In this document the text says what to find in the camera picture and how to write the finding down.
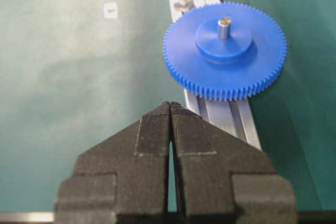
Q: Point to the steel shaft with gear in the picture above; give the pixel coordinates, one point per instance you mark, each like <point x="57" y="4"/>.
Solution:
<point x="224" y="25"/>

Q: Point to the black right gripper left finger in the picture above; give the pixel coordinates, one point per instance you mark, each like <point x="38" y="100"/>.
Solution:
<point x="124" y="179"/>

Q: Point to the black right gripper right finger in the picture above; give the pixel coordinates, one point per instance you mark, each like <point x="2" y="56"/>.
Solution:
<point x="222" y="179"/>

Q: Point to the small white tape marker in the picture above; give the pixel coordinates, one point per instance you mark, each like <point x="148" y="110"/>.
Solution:
<point x="110" y="10"/>

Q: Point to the large blue plastic gear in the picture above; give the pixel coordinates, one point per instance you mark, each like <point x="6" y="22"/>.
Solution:
<point x="245" y="64"/>

